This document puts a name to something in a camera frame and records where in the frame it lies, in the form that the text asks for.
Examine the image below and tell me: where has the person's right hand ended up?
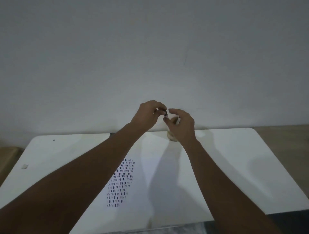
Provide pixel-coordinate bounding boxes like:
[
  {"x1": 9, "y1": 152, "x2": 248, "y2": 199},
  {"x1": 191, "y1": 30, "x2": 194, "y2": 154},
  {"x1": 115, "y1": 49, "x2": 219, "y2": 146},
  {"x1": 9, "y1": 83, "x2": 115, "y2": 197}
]
[{"x1": 163, "y1": 108, "x2": 200, "y2": 148}]

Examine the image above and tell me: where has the person's left hand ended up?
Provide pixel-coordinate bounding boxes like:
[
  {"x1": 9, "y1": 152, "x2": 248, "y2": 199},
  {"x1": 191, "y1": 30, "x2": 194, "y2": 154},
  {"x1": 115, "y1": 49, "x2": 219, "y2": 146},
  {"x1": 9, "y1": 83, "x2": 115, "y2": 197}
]
[{"x1": 129, "y1": 100, "x2": 168, "y2": 132}]

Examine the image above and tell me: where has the person's right forearm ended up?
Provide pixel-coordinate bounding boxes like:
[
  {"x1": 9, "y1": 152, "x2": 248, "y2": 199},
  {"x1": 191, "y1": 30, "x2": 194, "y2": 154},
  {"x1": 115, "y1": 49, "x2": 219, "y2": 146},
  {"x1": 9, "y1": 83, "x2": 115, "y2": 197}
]
[{"x1": 181, "y1": 139, "x2": 283, "y2": 234}]

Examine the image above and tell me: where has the person's left forearm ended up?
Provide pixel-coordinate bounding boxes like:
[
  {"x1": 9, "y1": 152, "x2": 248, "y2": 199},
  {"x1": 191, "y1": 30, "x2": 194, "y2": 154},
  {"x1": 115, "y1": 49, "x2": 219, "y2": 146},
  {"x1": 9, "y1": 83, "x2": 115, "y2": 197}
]
[{"x1": 0, "y1": 122, "x2": 148, "y2": 234}]

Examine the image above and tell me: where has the clear glass jar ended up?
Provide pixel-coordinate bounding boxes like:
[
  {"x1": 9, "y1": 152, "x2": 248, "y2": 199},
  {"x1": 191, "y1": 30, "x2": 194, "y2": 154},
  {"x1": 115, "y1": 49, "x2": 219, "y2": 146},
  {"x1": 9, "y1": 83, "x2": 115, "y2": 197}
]
[{"x1": 166, "y1": 116, "x2": 181, "y2": 142}]

